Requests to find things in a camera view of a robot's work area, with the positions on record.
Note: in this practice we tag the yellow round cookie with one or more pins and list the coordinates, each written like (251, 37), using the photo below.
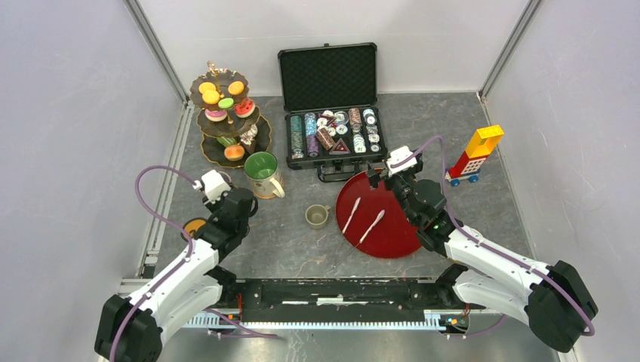
(235, 88)

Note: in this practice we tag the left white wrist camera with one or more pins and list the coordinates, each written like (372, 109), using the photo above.
(211, 183)

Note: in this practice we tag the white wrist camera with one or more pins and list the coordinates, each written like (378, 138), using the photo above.
(400, 159)
(211, 183)

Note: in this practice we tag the red frosted donut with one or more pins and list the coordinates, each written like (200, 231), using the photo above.
(245, 108)

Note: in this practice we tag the toy block tower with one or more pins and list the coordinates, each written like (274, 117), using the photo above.
(482, 144)

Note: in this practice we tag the orange peach bun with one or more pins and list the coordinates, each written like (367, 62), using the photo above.
(234, 153)

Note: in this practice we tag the small grey-green cup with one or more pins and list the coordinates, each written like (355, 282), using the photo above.
(317, 216)

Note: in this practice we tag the chocolate cake slice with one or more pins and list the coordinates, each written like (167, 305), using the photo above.
(249, 145)

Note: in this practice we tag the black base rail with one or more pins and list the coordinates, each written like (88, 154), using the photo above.
(338, 304)

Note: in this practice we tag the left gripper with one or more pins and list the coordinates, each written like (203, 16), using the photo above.
(213, 204)

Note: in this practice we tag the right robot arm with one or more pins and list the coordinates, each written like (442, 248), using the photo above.
(552, 300)

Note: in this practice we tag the orange waffle biscuit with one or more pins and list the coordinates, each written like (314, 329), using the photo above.
(206, 86)

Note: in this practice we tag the green macaron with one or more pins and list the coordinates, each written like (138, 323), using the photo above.
(226, 103)

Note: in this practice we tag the white striped donut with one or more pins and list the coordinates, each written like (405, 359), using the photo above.
(249, 136)

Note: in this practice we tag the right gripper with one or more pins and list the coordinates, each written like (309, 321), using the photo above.
(382, 175)

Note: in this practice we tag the orange round biscuit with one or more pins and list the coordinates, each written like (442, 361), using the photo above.
(211, 97)

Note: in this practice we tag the white rectangular pastry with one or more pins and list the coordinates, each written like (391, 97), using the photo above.
(227, 141)

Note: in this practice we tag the green bowl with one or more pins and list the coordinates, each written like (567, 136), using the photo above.
(261, 168)

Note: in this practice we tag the orange black coaster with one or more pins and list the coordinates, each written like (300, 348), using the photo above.
(192, 226)

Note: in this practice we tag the three-tier dessert stand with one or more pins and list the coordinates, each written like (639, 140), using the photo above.
(233, 126)

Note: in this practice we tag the red round tray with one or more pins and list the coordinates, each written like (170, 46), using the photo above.
(392, 238)

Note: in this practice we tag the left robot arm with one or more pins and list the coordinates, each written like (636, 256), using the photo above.
(136, 327)

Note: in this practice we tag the black poker chip case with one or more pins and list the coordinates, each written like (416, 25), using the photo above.
(332, 122)

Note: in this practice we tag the beige purple mug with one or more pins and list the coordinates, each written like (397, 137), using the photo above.
(226, 176)

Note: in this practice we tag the pink frosted donut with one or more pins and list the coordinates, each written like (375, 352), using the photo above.
(216, 116)

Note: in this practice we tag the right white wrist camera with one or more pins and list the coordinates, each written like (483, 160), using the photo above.
(400, 159)

